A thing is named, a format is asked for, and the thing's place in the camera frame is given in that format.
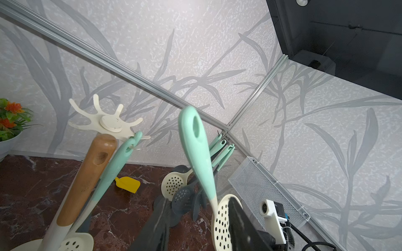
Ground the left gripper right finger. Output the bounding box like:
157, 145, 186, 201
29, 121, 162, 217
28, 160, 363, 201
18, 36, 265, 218
228, 197, 272, 251

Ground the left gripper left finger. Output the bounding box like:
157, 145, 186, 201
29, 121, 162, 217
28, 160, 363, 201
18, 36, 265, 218
128, 198, 171, 251

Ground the large cream skimmer green handle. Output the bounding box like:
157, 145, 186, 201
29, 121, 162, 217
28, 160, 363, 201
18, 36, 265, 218
161, 134, 224, 201

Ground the small cream skimmer green handle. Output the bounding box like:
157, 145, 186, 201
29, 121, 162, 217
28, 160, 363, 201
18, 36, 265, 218
59, 131, 142, 251

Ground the cream slotted spatula wooden handle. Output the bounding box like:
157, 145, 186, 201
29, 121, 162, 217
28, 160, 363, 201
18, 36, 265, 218
39, 134, 118, 251

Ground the dark grey utensil rack stand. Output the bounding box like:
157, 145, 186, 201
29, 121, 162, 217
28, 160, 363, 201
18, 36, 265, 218
152, 133, 230, 228

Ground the cream utensil rack stand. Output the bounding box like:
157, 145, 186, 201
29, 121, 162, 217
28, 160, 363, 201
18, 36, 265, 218
15, 94, 143, 251

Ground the yellow toy shovel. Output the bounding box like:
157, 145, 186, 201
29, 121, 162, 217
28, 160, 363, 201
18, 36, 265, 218
115, 176, 141, 193

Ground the potted artificial plant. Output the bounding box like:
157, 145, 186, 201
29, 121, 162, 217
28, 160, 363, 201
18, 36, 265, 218
1, 98, 33, 161

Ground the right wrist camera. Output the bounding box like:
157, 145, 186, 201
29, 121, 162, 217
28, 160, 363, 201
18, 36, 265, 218
260, 199, 287, 244

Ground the white wire mesh basket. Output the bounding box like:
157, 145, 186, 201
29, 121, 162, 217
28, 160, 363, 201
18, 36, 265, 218
228, 157, 311, 229

